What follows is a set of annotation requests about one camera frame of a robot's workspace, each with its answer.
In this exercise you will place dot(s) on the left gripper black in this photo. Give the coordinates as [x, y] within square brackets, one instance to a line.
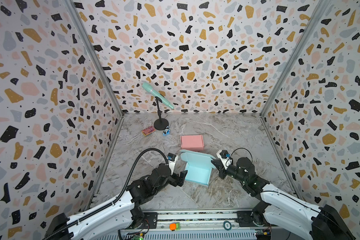
[177, 177]

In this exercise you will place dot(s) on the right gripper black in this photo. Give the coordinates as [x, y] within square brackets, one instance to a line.
[222, 169]

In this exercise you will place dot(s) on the mint paper box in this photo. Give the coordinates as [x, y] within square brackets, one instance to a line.
[198, 165]

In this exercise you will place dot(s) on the pink paper box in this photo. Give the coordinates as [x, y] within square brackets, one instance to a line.
[192, 143]

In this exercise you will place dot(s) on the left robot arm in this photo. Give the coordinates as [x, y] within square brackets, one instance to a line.
[121, 212]

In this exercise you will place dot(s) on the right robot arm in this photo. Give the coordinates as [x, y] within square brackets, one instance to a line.
[276, 207]

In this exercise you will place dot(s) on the small pink card box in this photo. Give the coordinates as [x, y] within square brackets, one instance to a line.
[148, 131]

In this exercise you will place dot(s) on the small blue toy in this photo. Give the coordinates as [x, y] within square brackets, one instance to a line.
[166, 131]

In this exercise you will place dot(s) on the orange button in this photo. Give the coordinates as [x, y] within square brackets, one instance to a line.
[175, 226]

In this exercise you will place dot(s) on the black microphone stand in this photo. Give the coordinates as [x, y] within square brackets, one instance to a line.
[160, 124]

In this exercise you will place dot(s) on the mint green microphone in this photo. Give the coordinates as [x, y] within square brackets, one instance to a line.
[148, 88]

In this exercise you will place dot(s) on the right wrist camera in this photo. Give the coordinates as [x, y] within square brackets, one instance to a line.
[225, 158]

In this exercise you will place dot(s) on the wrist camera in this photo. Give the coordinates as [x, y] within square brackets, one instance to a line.
[172, 159]
[225, 158]

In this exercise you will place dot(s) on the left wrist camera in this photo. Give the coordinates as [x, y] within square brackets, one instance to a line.
[172, 159]

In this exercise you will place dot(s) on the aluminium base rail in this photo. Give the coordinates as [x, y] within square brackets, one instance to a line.
[208, 221]

